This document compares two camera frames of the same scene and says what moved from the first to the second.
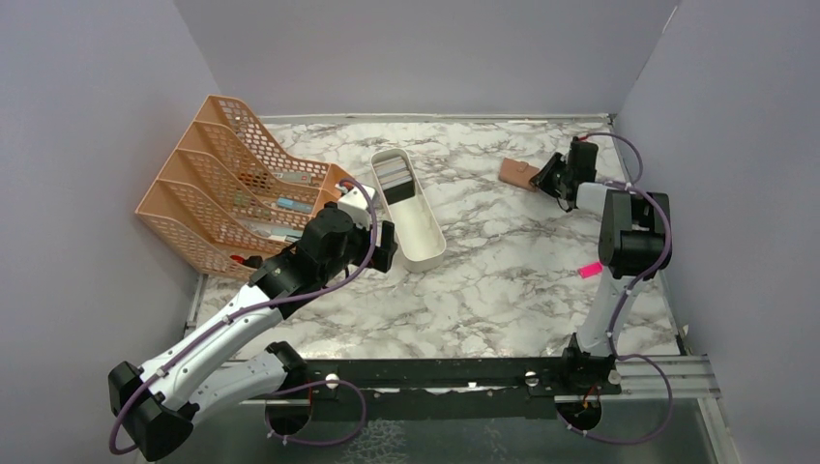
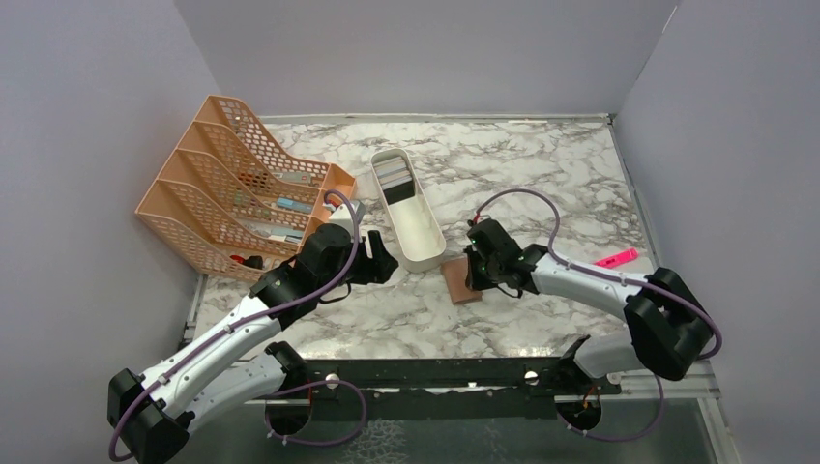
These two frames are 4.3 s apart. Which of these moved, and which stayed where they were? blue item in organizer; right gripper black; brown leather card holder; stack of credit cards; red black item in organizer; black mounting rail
Moved: brown leather card holder; right gripper black
Stayed: black mounting rail; red black item in organizer; stack of credit cards; blue item in organizer
